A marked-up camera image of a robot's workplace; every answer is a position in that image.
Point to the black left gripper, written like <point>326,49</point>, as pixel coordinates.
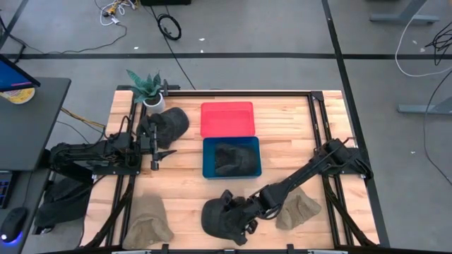
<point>154,155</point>

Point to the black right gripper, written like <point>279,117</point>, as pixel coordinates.
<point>249,210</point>

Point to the dark grey cap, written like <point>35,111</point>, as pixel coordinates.
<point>213,218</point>
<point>174,121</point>
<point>234,160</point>

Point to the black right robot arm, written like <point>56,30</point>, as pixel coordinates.
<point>300,176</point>

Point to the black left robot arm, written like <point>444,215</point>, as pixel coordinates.
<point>88,155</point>

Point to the potted snake plant white pot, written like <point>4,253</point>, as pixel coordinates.
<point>155,104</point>

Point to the blue plastic bin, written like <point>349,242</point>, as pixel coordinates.
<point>208,158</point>

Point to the pink-red plastic bin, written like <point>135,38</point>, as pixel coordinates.
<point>227,120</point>

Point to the black bag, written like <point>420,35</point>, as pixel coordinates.
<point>63,204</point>

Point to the black desk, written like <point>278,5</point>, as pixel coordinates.
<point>31,134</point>

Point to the black box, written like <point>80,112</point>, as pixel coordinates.
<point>166,2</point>

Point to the disinfectant wipes canister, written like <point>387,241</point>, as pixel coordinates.
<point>21,96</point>

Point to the computer monitor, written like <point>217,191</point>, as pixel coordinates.
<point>14,75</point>

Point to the black keyboard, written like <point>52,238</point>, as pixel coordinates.
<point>4,190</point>

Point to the black computer mouse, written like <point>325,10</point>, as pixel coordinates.
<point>13,222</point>

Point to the grey table leg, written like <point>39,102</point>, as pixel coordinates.
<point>399,17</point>
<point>423,108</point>

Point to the black aluminium table frame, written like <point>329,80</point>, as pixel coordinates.
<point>247,94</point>

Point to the silver aluminium bracket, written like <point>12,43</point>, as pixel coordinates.
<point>328,252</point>
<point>131,252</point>

